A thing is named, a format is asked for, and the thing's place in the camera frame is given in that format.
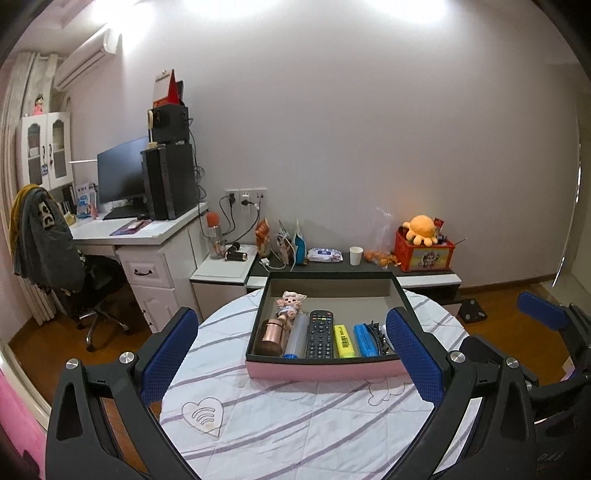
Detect black office chair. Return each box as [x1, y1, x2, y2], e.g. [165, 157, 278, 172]
[50, 252, 129, 352]

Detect clear tube blue cap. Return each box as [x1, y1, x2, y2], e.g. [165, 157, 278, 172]
[283, 312, 310, 359]

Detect bag of oranges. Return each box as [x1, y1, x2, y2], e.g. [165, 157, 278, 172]
[363, 207, 400, 269]

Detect orange octopus plush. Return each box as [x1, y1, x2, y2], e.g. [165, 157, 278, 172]
[402, 214, 438, 247]

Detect dark jacket on chair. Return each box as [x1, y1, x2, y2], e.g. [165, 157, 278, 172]
[10, 184, 85, 291]

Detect pink black tray box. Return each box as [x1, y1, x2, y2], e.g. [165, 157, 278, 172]
[245, 272, 413, 382]

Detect orange snack bag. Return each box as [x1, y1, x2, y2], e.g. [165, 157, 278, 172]
[255, 219, 270, 258]

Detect black pc tower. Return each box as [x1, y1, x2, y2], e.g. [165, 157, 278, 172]
[141, 143, 198, 220]

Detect white striped quilt cover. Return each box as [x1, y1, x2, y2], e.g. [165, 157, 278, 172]
[158, 287, 484, 480]

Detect wet wipes pack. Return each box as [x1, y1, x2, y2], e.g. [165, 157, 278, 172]
[307, 248, 342, 263]

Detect yellow highlighter marker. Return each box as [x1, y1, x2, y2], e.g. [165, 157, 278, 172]
[334, 324, 358, 359]

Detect red cartoon storage box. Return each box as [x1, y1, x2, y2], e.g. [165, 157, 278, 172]
[394, 227, 456, 273]

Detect blue highlighter marker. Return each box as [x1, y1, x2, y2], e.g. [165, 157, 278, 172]
[353, 324, 381, 358]

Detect pink bedding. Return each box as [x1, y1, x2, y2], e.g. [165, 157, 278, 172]
[0, 374, 46, 479]

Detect pink pig-eared doll figure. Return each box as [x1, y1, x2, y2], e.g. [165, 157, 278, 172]
[276, 291, 307, 331]

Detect black speaker box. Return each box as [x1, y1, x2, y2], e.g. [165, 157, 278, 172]
[147, 104, 189, 145]

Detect white paper cup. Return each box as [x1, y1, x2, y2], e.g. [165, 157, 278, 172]
[349, 246, 363, 266]

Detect blue snack bag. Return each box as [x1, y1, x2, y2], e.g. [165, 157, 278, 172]
[293, 220, 308, 265]

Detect low black white cabinet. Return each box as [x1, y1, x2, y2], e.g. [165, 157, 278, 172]
[190, 253, 466, 318]

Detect white air conditioner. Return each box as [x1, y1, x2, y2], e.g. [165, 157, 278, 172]
[53, 28, 121, 92]

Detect white wall power outlet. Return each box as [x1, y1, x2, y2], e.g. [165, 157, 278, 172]
[225, 187, 267, 215]

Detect black cylindrical bluetooth speaker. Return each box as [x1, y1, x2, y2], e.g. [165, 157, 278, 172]
[224, 250, 249, 262]

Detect black computer monitor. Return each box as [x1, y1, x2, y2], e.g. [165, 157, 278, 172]
[97, 137, 148, 220]

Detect rose gold metal canister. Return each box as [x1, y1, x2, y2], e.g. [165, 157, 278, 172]
[254, 317, 287, 357]

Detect white computer desk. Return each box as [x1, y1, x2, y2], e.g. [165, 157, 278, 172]
[71, 202, 208, 333]

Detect white glass-door cabinet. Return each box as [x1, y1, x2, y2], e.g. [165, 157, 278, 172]
[16, 112, 73, 190]

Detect red white desk calendar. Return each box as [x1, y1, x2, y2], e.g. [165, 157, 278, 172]
[152, 69, 181, 108]

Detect black tv remote control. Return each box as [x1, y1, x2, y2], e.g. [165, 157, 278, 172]
[305, 309, 334, 360]

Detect orange-lid glass bottle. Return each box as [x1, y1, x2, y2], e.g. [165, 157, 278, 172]
[205, 211, 226, 259]

